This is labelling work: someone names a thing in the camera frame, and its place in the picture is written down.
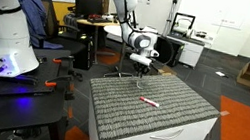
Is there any black clamp with orange handle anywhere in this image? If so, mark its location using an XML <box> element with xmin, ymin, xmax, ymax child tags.
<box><xmin>42</xmin><ymin>71</ymin><xmax>79</xmax><ymax>103</ymax></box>
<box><xmin>50</xmin><ymin>53</ymin><xmax>76</xmax><ymax>73</ymax></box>

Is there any small clear glass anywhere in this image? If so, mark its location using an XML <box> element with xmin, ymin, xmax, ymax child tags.
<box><xmin>133</xmin><ymin>76</ymin><xmax>148</xmax><ymax>91</ymax></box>

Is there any round wooden desk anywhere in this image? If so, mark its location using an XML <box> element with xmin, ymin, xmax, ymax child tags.
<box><xmin>70</xmin><ymin>13</ymin><xmax>128</xmax><ymax>69</ymax></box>

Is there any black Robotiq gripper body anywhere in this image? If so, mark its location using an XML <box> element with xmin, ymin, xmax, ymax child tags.
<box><xmin>131</xmin><ymin>61</ymin><xmax>152</xmax><ymax>79</ymax></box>

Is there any small brown cardboard piece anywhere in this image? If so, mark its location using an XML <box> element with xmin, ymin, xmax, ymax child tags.
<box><xmin>157</xmin><ymin>63</ymin><xmax>179</xmax><ymax>79</ymax></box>

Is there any open cardboard box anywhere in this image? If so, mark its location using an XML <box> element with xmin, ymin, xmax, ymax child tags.
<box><xmin>235</xmin><ymin>60</ymin><xmax>250</xmax><ymax>89</ymax></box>

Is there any white drawer cabinet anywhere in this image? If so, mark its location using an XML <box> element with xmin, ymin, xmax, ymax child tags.
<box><xmin>83</xmin><ymin>91</ymin><xmax>221</xmax><ymax>140</ymax></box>

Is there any blue jacket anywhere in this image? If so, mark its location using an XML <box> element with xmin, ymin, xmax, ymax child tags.
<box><xmin>9</xmin><ymin>0</ymin><xmax>72</xmax><ymax>53</ymax></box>

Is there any black computer monitor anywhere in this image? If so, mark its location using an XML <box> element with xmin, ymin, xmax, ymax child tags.
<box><xmin>70</xmin><ymin>0</ymin><xmax>106</xmax><ymax>21</ymax></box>

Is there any black tripod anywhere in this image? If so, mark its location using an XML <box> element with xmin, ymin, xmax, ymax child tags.
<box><xmin>162</xmin><ymin>0</ymin><xmax>182</xmax><ymax>39</ymax></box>

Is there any white marker with red cap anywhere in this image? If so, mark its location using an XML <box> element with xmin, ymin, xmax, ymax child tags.
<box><xmin>138</xmin><ymin>96</ymin><xmax>162</xmax><ymax>109</ymax></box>

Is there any black computer tower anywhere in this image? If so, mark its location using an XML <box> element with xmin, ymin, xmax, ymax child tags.
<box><xmin>72</xmin><ymin>31</ymin><xmax>99</xmax><ymax>72</ymax></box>

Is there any large grey carpet mat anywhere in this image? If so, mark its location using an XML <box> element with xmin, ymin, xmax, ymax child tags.
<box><xmin>80</xmin><ymin>62</ymin><xmax>226</xmax><ymax>140</ymax></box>

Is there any black chair with jacket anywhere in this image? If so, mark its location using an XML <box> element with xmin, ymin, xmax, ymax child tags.
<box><xmin>31</xmin><ymin>0</ymin><xmax>93</xmax><ymax>58</ymax></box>

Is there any white paper sheet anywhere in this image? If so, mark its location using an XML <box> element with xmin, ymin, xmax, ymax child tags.
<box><xmin>214</xmin><ymin>70</ymin><xmax>228</xmax><ymax>79</ymax></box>

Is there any black keyboard with red item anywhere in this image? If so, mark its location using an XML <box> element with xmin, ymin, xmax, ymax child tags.
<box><xmin>86</xmin><ymin>12</ymin><xmax>115</xmax><ymax>28</ymax></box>

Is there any black robot table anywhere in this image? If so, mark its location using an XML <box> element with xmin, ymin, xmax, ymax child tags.
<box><xmin>0</xmin><ymin>38</ymin><xmax>80</xmax><ymax>140</ymax></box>

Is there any black frame 3D printer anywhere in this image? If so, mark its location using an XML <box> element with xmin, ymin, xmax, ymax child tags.
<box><xmin>169</xmin><ymin>11</ymin><xmax>197</xmax><ymax>40</ymax></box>

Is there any white low cabinet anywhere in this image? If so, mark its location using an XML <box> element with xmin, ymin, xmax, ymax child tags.
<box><xmin>153</xmin><ymin>32</ymin><xmax>207</xmax><ymax>72</ymax></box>

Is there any round white table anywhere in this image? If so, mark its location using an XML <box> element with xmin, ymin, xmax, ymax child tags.
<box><xmin>96</xmin><ymin>22</ymin><xmax>141</xmax><ymax>82</ymax></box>

